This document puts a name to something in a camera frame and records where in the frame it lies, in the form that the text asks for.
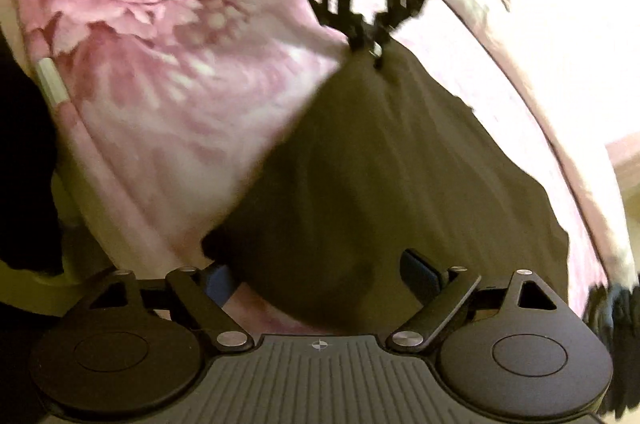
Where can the brown garment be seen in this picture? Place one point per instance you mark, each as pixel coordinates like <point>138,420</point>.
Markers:
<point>375,154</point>

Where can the white tube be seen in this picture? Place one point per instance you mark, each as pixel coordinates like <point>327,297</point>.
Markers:
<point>52,82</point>

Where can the pink floral bed sheet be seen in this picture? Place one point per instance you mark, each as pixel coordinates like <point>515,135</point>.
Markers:
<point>175,104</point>

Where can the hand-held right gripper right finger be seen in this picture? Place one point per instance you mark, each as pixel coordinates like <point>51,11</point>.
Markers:
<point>420,271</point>

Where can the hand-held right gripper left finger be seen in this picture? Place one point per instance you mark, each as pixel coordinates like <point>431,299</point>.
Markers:
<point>220,283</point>

